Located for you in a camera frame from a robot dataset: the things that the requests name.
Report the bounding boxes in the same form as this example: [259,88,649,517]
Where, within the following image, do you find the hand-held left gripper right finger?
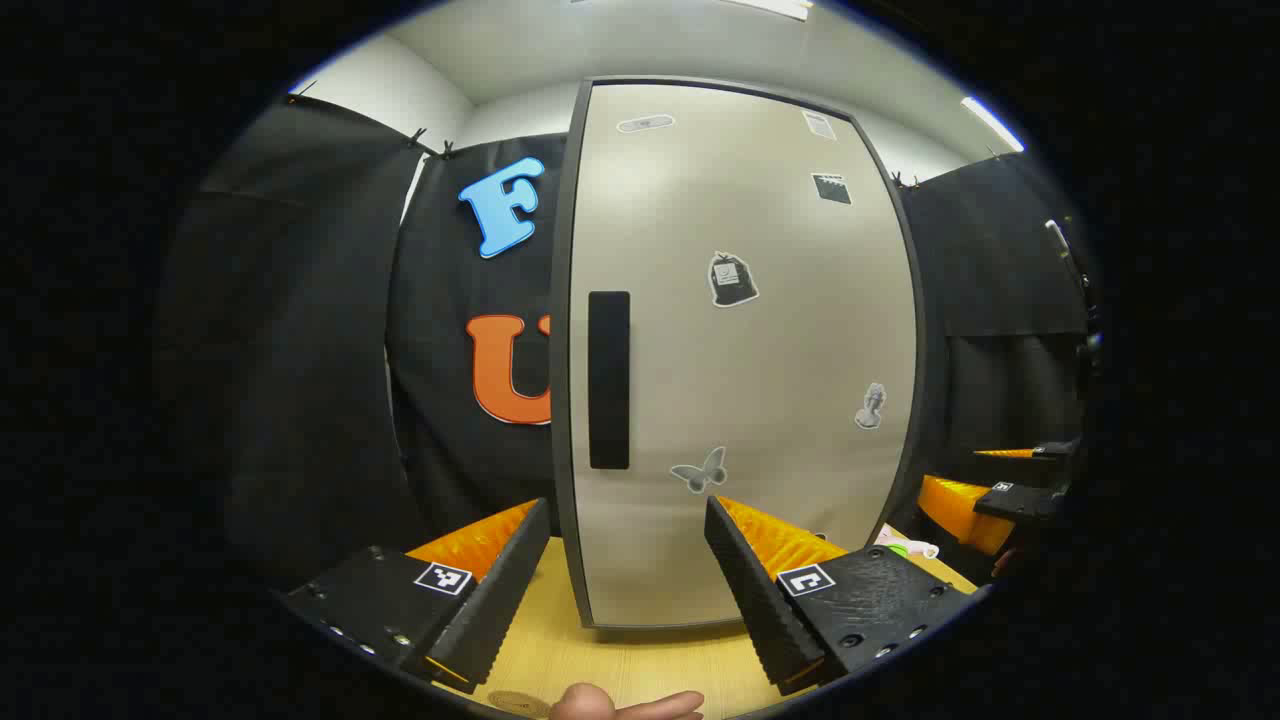
[704,495,991,698]

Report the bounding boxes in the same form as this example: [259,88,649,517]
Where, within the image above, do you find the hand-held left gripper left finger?
[280,497,553,696]

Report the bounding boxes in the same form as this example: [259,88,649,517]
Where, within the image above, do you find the round brown coaster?
[488,690,553,720]

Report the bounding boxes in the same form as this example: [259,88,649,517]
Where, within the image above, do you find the dark grey cabinet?
[547,75,937,632]

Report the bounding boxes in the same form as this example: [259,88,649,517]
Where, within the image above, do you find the grey cabinet door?
[565,80,921,627]

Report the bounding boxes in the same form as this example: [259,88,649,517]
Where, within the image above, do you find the black cabinet door handle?
[588,291,632,471]

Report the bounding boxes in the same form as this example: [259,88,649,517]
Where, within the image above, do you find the black backdrop cloth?
[155,95,1096,591]

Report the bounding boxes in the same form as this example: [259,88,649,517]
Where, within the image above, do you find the wide ceiling light panel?
[720,0,814,22]

